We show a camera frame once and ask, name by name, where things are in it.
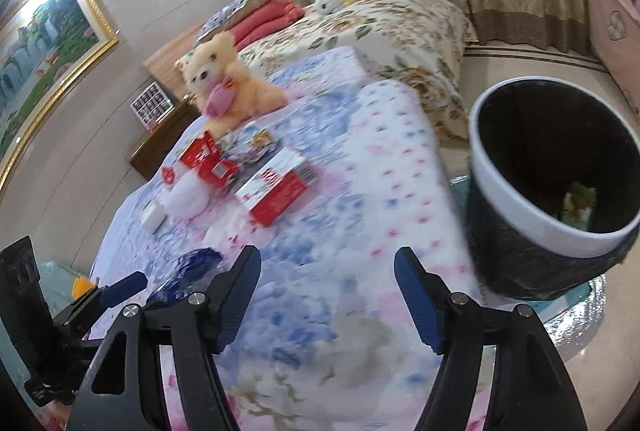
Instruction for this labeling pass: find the teal floral fabric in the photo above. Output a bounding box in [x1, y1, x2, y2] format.
[37, 261, 87, 316]

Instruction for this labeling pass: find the orange toy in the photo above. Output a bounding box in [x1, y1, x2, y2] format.
[72, 276, 96, 300]

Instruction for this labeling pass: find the pink heart fabric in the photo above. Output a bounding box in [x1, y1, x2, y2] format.
[588, 0, 640, 116]

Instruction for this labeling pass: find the wooden nightstand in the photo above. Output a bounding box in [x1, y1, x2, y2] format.
[128, 102, 200, 181]

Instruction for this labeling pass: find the photo collage frame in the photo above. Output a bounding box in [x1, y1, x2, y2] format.
[130, 81, 174, 132]

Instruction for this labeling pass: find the gold framed landscape painting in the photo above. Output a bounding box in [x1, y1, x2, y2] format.
[1, 0, 118, 186]

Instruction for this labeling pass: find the floral pastel quilt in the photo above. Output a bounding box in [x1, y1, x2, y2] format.
[91, 47, 480, 430]

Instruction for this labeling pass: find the cream floral blanket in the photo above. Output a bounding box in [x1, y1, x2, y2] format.
[174, 0, 482, 142]

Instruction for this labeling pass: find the wooden headboard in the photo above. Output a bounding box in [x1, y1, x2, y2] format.
[143, 24, 203, 101]

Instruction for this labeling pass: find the red white carton box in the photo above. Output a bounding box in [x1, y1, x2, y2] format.
[235, 147, 318, 226]

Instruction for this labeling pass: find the white tissue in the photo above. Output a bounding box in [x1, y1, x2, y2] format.
[160, 170, 212, 220]

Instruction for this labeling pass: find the folded red blanket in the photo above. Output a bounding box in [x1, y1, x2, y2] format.
[229, 0, 305, 51]

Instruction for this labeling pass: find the blue patterned pillow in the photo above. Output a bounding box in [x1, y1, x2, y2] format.
[195, 0, 271, 44]

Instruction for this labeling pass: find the dark blue wrapper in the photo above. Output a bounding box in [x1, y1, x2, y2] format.
[146, 248, 224, 305]

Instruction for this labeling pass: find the black white trash bin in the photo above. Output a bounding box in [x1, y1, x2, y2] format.
[466, 76, 639, 300]

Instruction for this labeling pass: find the colourful snack wrapper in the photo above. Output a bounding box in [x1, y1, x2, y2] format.
[219, 122, 278, 166]

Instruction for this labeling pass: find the small white box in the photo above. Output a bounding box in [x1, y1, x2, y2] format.
[140, 200, 167, 234]

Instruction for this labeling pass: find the beige teddy bear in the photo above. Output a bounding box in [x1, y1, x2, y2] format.
[175, 32, 288, 141]

